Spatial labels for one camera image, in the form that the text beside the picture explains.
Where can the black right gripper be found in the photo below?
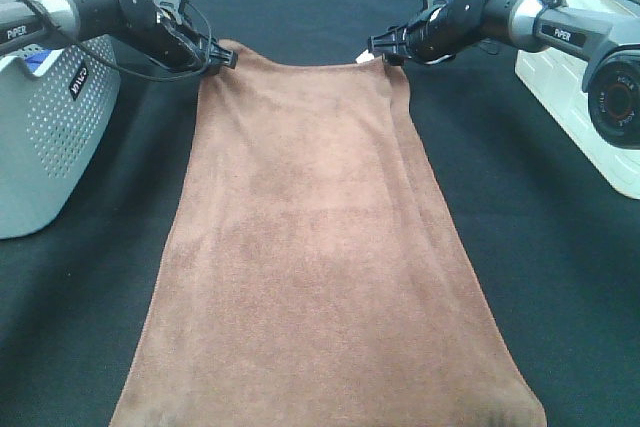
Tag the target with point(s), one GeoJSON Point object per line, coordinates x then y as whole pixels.
{"type": "Point", "coordinates": [390, 46]}

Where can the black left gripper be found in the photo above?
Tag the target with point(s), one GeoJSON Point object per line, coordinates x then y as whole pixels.
{"type": "Point", "coordinates": [211, 58]}

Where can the brown towel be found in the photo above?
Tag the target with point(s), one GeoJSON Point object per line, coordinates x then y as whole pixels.
{"type": "Point", "coordinates": [313, 275]}

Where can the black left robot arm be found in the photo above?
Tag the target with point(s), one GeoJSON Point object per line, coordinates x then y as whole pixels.
{"type": "Point", "coordinates": [158, 29]}

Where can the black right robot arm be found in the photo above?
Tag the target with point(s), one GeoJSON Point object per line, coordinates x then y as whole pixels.
{"type": "Point", "coordinates": [607, 42]}

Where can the blue towel in basket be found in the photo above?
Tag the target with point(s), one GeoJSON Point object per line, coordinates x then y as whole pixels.
{"type": "Point", "coordinates": [40, 61]}

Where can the grey perforated laundry basket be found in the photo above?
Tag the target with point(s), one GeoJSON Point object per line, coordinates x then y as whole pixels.
{"type": "Point", "coordinates": [51, 126]}

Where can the white plastic storage box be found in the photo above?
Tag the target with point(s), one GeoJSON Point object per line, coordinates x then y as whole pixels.
{"type": "Point", "coordinates": [555, 79]}

